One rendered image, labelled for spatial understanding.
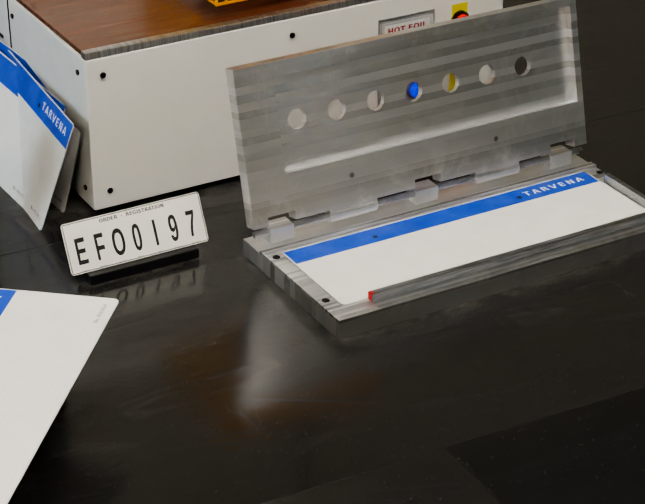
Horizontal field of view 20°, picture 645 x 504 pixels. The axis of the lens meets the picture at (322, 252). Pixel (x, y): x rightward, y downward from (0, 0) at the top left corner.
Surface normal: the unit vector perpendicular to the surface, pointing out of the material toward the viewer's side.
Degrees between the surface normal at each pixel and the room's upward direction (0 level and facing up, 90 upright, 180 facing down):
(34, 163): 69
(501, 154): 76
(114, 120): 90
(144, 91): 90
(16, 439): 0
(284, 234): 90
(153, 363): 0
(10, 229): 0
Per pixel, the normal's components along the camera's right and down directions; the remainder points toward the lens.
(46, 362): 0.00, -0.88
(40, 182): -0.84, -0.12
